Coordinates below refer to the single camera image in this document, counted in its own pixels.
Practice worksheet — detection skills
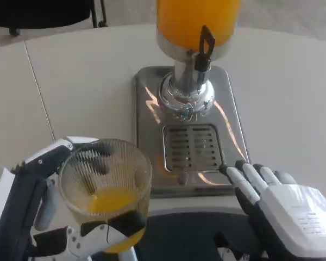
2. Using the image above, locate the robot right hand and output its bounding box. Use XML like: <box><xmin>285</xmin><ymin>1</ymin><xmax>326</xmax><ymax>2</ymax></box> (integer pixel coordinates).
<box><xmin>213</xmin><ymin>159</ymin><xmax>326</xmax><ymax>261</ymax></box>

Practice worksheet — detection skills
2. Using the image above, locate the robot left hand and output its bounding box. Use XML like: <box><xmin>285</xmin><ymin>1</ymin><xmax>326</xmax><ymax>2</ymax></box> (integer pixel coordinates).
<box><xmin>0</xmin><ymin>135</ymin><xmax>148</xmax><ymax>261</ymax></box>

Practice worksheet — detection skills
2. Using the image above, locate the clear ribbed glass cup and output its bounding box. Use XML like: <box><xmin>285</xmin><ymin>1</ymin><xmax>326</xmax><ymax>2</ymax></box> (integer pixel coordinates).
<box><xmin>59</xmin><ymin>138</ymin><xmax>153</xmax><ymax>252</ymax></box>

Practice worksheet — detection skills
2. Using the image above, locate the steel drip tray grid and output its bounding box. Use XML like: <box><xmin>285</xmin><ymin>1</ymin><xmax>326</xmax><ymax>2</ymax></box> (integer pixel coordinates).
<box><xmin>162</xmin><ymin>125</ymin><xmax>225</xmax><ymax>172</ymax></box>

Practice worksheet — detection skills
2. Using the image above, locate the steel drip tray base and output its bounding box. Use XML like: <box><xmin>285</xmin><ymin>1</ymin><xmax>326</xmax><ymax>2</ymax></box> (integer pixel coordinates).
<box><xmin>132</xmin><ymin>66</ymin><xmax>250</xmax><ymax>195</ymax></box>

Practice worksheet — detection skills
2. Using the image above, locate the black chair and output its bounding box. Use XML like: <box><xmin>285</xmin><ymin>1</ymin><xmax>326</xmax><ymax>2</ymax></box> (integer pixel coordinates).
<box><xmin>0</xmin><ymin>0</ymin><xmax>109</xmax><ymax>49</ymax></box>

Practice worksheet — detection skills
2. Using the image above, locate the black dispenser tap lever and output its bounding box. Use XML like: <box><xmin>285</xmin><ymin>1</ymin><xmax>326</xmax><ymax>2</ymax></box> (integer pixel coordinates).
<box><xmin>194</xmin><ymin>24</ymin><xmax>216</xmax><ymax>73</ymax></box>

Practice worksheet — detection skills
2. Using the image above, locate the orange juice drink dispenser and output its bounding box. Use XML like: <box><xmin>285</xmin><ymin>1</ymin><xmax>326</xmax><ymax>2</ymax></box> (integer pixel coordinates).
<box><xmin>155</xmin><ymin>0</ymin><xmax>242</xmax><ymax>115</ymax></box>

